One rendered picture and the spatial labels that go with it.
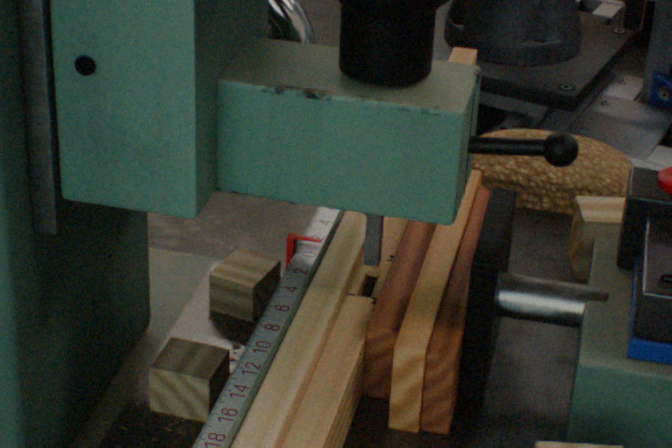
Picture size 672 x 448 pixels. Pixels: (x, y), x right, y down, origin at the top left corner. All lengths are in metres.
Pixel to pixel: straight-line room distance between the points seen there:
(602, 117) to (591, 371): 0.88
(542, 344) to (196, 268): 0.35
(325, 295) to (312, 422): 0.10
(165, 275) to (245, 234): 1.67
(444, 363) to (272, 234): 2.02
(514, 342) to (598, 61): 0.69
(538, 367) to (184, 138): 0.25
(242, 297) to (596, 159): 0.28
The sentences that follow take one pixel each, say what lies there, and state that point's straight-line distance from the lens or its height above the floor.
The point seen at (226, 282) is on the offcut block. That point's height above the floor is 0.83.
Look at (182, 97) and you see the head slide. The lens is 0.69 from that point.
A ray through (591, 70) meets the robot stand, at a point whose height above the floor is 0.82.
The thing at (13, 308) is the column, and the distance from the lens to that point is 0.76.
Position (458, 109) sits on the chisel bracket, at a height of 1.07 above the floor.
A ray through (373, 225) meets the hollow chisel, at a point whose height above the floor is 0.98.
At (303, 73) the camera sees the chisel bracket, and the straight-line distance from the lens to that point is 0.73.
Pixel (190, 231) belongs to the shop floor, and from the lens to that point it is 2.73.
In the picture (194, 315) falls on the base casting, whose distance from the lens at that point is 1.01.
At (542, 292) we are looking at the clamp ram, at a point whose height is 0.96.
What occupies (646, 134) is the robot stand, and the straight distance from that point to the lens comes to 1.53.
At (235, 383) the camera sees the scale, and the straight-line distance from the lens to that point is 0.67.
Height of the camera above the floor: 1.35
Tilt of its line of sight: 28 degrees down
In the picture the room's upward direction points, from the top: 3 degrees clockwise
